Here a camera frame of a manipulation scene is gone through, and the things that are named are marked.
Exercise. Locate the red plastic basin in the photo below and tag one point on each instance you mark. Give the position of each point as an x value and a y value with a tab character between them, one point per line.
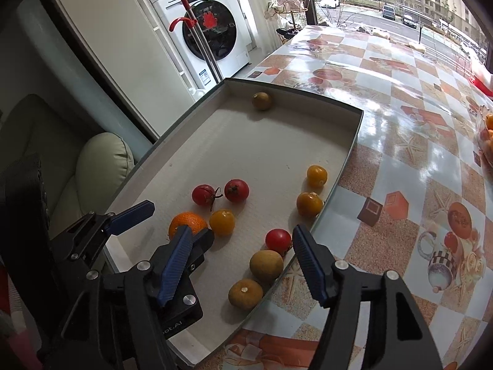
481	83

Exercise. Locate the dark parked car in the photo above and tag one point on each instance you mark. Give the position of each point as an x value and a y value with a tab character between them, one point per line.
408	20

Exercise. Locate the grey shallow tray box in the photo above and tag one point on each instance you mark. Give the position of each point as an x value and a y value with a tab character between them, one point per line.
269	142

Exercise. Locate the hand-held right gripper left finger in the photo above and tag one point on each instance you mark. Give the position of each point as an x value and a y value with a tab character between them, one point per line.
175	273

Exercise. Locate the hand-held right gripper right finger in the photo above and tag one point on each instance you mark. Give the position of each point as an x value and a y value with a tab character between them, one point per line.
308	266

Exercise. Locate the white parked car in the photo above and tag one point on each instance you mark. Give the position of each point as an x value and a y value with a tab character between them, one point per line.
329	0

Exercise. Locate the red tomato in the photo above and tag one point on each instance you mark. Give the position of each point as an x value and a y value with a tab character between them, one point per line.
236	190
278	239
203	194

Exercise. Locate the yellow-orange tomato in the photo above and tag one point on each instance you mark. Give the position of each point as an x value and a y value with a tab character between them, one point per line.
222	222
309	204
317	176

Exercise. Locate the white storage cabinet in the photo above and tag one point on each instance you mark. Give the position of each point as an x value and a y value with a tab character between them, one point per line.
115	46

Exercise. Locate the pink plastic bowl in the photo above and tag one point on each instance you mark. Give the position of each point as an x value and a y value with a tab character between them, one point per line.
483	69

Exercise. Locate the clear glass bowl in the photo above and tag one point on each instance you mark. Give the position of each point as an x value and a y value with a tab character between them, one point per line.
480	154

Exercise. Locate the grey parked van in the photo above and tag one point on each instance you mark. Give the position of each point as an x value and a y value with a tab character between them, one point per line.
389	10

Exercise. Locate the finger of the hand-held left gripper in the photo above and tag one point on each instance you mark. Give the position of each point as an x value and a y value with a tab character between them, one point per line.
202	242
131	214

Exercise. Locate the green-yellow mandarin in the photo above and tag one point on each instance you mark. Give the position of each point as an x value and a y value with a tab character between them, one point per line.
245	294

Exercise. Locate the brown kiwi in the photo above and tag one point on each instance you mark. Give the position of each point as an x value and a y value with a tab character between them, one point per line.
266	265
262	101

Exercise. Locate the white front-load washing machine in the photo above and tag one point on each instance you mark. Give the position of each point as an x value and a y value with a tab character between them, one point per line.
231	57

